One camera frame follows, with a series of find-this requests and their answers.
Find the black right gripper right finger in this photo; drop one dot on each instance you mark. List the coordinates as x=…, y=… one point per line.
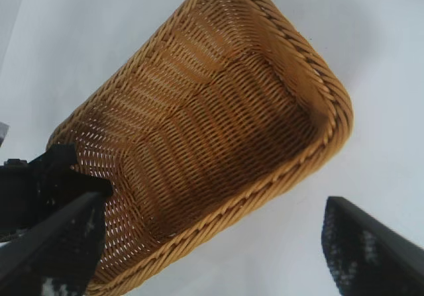
x=374, y=256

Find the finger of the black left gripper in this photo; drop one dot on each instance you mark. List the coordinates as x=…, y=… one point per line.
x=66, y=177

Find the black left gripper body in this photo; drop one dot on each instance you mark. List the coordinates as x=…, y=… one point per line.
x=20, y=196

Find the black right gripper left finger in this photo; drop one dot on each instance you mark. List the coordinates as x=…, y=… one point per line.
x=49, y=256

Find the woven brown wicker basket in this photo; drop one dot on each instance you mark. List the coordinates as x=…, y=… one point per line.
x=215, y=110

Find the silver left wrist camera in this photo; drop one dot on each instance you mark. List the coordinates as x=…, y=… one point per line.
x=3, y=135

